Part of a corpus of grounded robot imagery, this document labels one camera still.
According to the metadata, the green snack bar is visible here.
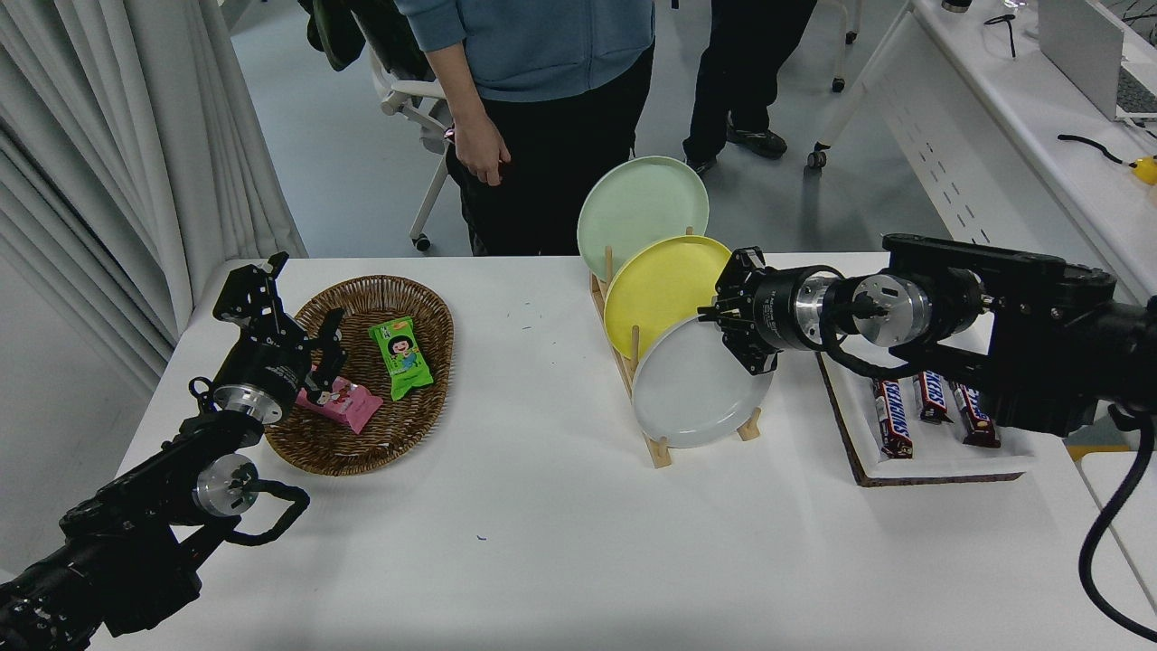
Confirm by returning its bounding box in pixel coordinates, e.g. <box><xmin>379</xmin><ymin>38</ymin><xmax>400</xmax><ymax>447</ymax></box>
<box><xmin>368</xmin><ymin>316</ymin><xmax>435</xmax><ymax>402</ymax></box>

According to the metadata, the brown wicker basket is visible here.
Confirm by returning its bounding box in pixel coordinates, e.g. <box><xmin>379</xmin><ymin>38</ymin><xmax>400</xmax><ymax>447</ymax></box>
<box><xmin>264</xmin><ymin>275</ymin><xmax>456</xmax><ymax>477</ymax></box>

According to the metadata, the pale green plate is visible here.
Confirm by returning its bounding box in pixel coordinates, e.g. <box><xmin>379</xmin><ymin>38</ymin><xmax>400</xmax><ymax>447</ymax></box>
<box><xmin>577</xmin><ymin>156</ymin><xmax>710</xmax><ymax>283</ymax></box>

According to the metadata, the pink snack bar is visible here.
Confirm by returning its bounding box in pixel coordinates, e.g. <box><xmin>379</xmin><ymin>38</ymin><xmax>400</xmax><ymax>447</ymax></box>
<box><xmin>296</xmin><ymin>375</ymin><xmax>385</xmax><ymax>435</ymax></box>

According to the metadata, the white curtain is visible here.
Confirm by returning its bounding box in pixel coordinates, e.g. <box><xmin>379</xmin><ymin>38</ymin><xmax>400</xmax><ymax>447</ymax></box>
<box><xmin>0</xmin><ymin>0</ymin><xmax>308</xmax><ymax>394</ymax></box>

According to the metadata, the silver laptop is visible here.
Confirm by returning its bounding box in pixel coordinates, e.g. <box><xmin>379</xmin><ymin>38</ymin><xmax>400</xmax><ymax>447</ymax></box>
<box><xmin>1037</xmin><ymin>0</ymin><xmax>1157</xmax><ymax>123</ymax></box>

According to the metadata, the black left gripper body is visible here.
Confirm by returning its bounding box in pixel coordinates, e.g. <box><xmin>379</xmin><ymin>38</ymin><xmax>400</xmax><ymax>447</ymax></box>
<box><xmin>215</xmin><ymin>333</ymin><xmax>315</xmax><ymax>413</ymax></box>

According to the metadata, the white chair base with caster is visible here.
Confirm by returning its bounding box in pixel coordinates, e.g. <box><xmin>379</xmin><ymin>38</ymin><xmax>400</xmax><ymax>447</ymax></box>
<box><xmin>830</xmin><ymin>0</ymin><xmax>864</xmax><ymax>94</ymax></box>

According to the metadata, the brown Chinese-print Snickers bar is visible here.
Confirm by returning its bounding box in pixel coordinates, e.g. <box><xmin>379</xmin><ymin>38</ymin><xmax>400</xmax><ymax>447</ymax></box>
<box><xmin>949</xmin><ymin>382</ymin><xmax>1002</xmax><ymax>448</ymax></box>

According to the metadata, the wooden plate rack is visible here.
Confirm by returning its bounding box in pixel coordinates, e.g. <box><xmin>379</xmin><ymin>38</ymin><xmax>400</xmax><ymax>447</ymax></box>
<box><xmin>589</xmin><ymin>226</ymin><xmax>762</xmax><ymax>469</ymax></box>

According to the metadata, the white adjacent table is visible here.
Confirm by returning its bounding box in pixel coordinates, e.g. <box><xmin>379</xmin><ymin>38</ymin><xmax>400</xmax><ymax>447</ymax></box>
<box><xmin>1080</xmin><ymin>449</ymin><xmax>1157</xmax><ymax>609</ymax></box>

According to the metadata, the grey plate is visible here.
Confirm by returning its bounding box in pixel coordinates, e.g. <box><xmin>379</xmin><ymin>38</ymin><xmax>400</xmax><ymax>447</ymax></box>
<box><xmin>631</xmin><ymin>315</ymin><xmax>776</xmax><ymax>449</ymax></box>

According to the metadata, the white perforated side table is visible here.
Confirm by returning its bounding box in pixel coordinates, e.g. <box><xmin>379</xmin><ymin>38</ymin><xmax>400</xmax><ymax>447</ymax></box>
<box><xmin>807</xmin><ymin>0</ymin><xmax>1157</xmax><ymax>444</ymax></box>

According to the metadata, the thin black looped cord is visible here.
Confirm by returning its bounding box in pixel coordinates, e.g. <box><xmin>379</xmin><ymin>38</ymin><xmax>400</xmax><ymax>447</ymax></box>
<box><xmin>983</xmin><ymin>13</ymin><xmax>1018</xmax><ymax>59</ymax></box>

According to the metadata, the white office chair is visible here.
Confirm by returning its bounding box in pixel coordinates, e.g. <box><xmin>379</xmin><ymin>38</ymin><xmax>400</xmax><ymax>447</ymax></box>
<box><xmin>366</xmin><ymin>36</ymin><xmax>471</xmax><ymax>252</ymax></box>

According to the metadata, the person's hand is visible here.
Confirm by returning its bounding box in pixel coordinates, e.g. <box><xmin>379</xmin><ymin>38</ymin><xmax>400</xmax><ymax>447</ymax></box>
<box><xmin>452</xmin><ymin>112</ymin><xmax>513</xmax><ymax>188</ymax></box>

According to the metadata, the dark jacket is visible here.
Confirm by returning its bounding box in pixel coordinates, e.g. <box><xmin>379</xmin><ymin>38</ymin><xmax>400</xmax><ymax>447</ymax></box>
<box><xmin>298</xmin><ymin>0</ymin><xmax>435</xmax><ymax>82</ymax></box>

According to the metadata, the black cable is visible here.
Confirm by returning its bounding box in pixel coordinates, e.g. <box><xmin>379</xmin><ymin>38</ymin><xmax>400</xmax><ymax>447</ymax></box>
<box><xmin>1058</xmin><ymin>134</ymin><xmax>1133</xmax><ymax>168</ymax></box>

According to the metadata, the person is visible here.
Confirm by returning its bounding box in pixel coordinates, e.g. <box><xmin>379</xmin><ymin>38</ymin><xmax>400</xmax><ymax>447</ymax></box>
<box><xmin>682</xmin><ymin>0</ymin><xmax>819</xmax><ymax>166</ymax></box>
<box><xmin>393</xmin><ymin>0</ymin><xmax>656</xmax><ymax>257</ymax></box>

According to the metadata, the yellow plate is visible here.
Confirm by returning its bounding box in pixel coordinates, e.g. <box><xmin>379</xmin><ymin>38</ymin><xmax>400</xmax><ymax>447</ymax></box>
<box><xmin>603</xmin><ymin>234</ymin><xmax>735</xmax><ymax>361</ymax></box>

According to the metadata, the white tray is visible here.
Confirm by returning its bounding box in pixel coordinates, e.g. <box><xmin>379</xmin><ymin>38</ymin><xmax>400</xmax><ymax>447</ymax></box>
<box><xmin>804</xmin><ymin>271</ymin><xmax>1038</xmax><ymax>488</ymax></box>

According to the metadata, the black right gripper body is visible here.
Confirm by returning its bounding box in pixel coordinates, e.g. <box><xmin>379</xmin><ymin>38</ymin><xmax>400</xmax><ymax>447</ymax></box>
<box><xmin>745</xmin><ymin>269</ymin><xmax>802</xmax><ymax>354</ymax></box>

